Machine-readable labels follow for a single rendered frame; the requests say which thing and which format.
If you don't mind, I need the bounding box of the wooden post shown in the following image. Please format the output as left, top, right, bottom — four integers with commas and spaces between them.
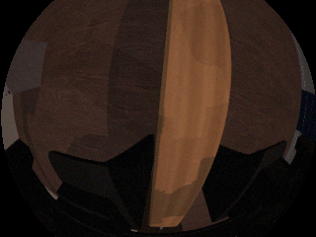
137, 177, 183, 233

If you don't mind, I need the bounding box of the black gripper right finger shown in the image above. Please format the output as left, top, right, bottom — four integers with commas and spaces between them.
201, 139, 287, 222

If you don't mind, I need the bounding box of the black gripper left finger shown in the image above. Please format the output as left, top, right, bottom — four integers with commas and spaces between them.
48, 134, 154, 230

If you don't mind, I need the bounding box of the wooden rail with steel hooks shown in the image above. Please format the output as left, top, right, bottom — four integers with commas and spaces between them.
149, 0, 232, 229

